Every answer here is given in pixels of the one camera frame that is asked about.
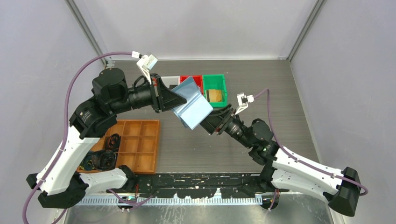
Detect red plastic bin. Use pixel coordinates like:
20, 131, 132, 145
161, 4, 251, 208
180, 75, 203, 95

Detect white plastic bin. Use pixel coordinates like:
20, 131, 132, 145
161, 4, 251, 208
161, 76, 180, 87

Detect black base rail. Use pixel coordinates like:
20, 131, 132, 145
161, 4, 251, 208
113, 173, 275, 199

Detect blue card holder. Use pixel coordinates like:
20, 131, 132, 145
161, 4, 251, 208
172, 77, 213, 130

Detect wooden compartment tray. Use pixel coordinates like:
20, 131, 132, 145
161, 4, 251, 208
90, 119, 160, 175

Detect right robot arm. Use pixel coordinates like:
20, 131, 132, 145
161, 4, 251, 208
200, 105, 362, 217

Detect black straps bundle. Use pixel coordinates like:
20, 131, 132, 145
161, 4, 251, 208
81, 133, 121, 171

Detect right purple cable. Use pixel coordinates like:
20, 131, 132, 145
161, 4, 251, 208
254, 88, 369, 211

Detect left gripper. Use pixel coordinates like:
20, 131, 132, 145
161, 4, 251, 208
110, 73, 187, 115

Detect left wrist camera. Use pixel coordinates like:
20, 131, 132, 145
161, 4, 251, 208
136, 54, 158, 84

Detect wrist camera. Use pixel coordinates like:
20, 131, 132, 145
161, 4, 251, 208
234, 92, 255, 115
136, 54, 158, 84

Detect gold cards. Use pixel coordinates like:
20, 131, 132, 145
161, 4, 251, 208
205, 89, 223, 103

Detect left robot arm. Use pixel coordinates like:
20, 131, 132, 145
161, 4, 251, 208
27, 68, 187, 209

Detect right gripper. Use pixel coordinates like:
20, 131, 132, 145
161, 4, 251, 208
194, 103, 254, 149

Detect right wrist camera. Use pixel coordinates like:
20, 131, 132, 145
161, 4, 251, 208
234, 92, 255, 115

